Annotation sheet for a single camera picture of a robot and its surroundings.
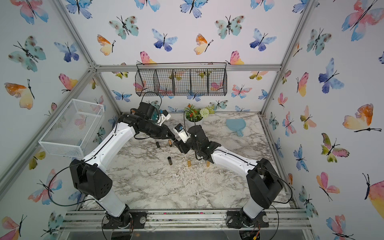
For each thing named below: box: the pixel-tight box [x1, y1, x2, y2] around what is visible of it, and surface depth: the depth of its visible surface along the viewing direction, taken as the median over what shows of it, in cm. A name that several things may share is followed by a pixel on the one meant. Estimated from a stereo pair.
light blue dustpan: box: [226, 118, 246, 137], surface depth 117 cm
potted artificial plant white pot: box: [184, 103, 215, 126], surface depth 102 cm
